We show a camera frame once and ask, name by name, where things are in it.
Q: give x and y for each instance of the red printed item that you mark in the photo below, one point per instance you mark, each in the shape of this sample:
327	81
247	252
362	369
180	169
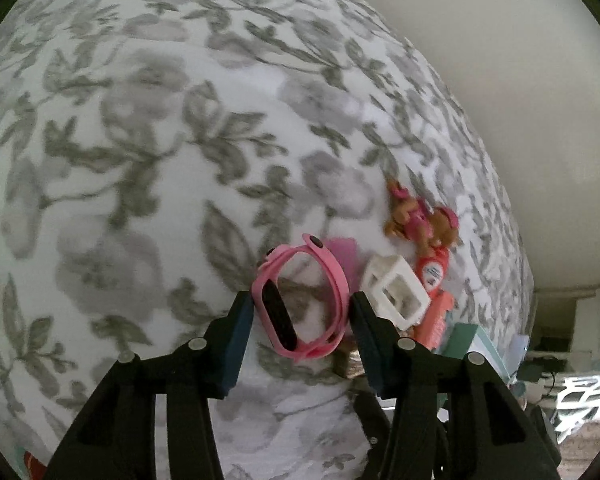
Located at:
32	462

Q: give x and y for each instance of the coral eraser pack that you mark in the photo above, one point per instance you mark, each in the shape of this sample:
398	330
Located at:
437	317

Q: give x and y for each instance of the red glue stick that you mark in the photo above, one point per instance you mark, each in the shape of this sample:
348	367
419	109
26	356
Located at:
432	270

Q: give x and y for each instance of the small gold brown block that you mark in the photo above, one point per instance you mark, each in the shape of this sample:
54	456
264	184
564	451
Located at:
352	367

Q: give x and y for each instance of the white laundry basket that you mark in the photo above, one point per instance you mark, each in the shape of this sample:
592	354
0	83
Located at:
590	392

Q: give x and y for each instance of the teal shallow box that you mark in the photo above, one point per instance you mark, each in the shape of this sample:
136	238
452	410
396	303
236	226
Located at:
472	342

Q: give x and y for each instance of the white shelf unit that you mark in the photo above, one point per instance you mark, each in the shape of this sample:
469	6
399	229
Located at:
587	305

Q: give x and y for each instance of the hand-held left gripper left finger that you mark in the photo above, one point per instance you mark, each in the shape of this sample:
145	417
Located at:
237	340

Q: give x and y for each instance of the pink smart band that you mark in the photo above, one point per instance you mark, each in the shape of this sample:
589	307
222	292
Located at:
279	320

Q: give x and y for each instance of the grey floral blanket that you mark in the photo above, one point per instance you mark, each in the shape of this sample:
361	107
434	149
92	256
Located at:
130	160

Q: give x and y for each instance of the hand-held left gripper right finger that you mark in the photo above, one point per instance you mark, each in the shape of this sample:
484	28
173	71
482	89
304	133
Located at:
367	340

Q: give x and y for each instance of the pink dog figurine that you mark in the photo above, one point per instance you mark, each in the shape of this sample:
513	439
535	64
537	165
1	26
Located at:
420	217

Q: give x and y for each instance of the pink rectangular block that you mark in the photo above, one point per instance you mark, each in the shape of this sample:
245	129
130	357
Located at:
345	252

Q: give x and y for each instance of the white square frame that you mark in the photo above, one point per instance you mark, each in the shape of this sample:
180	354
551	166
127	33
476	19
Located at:
378	267

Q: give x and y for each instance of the black power adapter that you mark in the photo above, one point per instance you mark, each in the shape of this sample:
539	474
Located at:
532	373

